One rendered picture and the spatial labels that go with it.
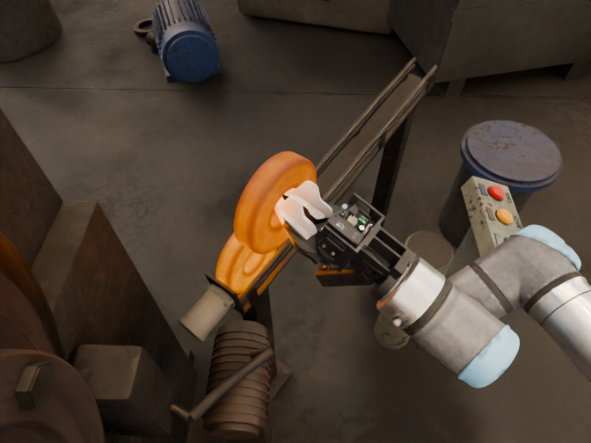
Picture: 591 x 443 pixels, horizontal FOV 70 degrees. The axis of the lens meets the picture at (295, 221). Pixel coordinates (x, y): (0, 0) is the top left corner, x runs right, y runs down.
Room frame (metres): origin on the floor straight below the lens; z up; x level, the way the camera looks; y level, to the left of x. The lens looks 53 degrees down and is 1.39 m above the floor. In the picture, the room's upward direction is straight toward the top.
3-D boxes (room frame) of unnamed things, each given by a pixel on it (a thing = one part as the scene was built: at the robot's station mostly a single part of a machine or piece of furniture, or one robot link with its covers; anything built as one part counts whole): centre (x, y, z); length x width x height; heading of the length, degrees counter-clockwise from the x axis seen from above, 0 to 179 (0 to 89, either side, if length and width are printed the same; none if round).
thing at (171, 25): (2.22, 0.61, 0.17); 0.57 x 0.31 x 0.34; 18
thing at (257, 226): (0.40, 0.03, 0.91); 0.16 x 0.03 x 0.16; 142
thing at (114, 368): (0.19, 0.27, 0.68); 0.11 x 0.08 x 0.24; 88
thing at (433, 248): (0.58, -0.33, 0.26); 0.12 x 0.12 x 0.52
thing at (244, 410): (0.28, 0.12, 0.27); 0.22 x 0.13 x 0.53; 178
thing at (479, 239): (0.61, -0.49, 0.31); 0.24 x 0.16 x 0.62; 178
